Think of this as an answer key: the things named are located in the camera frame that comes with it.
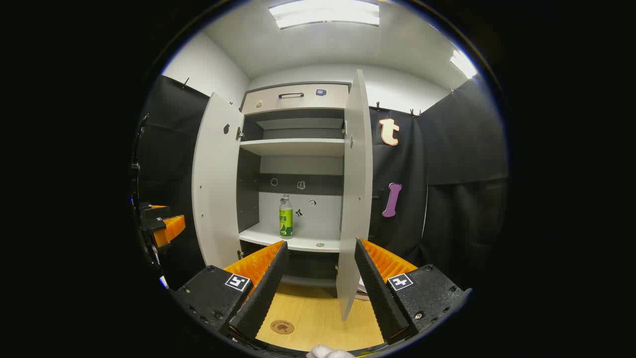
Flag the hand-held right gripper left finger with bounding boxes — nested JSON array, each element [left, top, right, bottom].
[[169, 241, 290, 342]]

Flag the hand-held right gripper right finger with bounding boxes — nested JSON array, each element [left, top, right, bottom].
[[354, 238, 473, 345]]

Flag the green label plastic bottle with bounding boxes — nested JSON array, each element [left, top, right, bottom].
[[279, 194, 294, 237]]

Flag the grey cabinet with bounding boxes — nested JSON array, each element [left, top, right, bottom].
[[237, 82, 351, 289]]

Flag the grey cabinet drawer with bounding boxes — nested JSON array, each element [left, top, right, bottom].
[[241, 84, 350, 115]]

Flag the small ceiling light panel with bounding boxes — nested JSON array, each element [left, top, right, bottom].
[[450, 49, 477, 79]]

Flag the large ceiling light panel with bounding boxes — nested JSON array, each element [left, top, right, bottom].
[[269, 0, 381, 29]]

